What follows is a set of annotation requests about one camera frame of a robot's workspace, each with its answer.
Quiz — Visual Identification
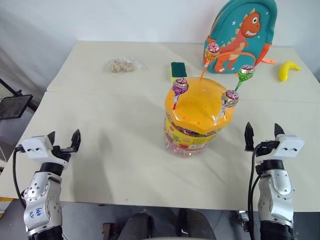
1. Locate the yellow green sponge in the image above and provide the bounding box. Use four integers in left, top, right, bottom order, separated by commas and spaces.
170, 61, 189, 83

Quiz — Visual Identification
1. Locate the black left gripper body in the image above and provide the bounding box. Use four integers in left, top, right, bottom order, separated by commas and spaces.
51, 146, 77, 162

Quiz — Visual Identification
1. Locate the green-wrapped lollipop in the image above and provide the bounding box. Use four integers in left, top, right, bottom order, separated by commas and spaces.
234, 64, 256, 93

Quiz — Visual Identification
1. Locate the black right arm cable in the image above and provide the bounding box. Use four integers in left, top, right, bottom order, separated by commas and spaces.
246, 147, 264, 240

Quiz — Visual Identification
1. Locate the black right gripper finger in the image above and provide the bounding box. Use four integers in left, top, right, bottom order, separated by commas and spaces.
273, 122, 285, 138
244, 121, 256, 152

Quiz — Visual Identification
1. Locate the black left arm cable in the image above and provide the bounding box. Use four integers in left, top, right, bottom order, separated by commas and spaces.
12, 146, 28, 209

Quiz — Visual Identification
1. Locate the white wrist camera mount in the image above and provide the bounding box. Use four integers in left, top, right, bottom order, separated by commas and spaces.
273, 133, 306, 165
19, 135, 70, 166

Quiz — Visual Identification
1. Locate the clear bag of snacks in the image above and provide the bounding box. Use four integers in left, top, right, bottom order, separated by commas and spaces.
104, 56, 144, 74

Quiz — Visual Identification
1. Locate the orange-stick lollipop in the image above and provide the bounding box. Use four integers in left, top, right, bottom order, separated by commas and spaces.
199, 42, 222, 81

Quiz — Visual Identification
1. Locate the purple-wrapped lollipop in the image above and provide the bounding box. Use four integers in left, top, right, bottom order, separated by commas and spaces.
171, 77, 189, 111

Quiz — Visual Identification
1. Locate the yellow toy banana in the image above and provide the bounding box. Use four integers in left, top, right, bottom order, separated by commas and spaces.
278, 60, 303, 82

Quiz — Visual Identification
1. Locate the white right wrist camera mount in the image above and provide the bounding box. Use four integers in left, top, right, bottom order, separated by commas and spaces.
273, 133, 306, 165

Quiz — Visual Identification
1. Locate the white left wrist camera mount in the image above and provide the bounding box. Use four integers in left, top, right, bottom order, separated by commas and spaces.
19, 135, 70, 166

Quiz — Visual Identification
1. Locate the orange-lidded lollipop jar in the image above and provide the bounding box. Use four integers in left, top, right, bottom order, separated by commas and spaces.
163, 76, 235, 159

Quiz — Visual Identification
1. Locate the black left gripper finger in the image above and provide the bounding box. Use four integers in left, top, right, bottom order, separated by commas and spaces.
47, 131, 57, 147
69, 128, 82, 152

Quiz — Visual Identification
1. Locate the metal table bracket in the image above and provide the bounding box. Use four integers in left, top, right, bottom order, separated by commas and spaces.
235, 209, 251, 229

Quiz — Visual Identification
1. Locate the teal dinosaur backpack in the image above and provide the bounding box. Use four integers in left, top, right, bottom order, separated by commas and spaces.
202, 0, 277, 75

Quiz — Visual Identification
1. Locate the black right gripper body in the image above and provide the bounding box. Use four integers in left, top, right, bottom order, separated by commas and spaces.
253, 140, 281, 158

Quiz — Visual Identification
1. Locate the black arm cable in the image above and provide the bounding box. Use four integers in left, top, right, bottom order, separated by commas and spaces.
12, 146, 28, 209
246, 147, 264, 240

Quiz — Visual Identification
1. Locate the white-stick lollipop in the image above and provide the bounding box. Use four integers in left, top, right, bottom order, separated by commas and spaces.
215, 89, 240, 124

